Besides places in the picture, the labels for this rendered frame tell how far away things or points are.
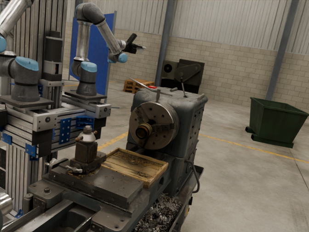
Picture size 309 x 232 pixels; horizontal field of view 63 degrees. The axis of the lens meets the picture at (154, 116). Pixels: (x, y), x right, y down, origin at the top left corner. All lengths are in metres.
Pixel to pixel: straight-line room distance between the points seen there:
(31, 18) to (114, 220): 1.30
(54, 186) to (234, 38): 10.78
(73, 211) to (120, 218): 0.23
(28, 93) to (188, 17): 10.78
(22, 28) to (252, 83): 10.27
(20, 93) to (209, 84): 10.38
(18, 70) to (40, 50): 0.30
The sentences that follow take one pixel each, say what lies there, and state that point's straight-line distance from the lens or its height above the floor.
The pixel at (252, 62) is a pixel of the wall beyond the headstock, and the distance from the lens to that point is 11.40.
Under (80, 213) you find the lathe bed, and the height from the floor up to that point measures 0.84.
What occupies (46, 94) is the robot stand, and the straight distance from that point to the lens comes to 1.81.
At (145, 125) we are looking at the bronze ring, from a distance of 1.51.
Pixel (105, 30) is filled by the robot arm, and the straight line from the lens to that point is 1.96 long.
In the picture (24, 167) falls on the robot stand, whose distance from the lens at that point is 2.05.
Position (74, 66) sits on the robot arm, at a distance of 2.04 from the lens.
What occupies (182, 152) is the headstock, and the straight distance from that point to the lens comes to 1.78.
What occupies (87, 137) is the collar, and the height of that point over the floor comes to 1.14.
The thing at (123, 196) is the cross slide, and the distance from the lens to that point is 1.06.
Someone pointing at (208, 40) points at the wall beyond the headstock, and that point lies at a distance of 11.60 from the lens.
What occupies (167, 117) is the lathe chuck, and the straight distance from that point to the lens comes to 1.58.
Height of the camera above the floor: 1.53
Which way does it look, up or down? 14 degrees down
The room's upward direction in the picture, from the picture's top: 9 degrees clockwise
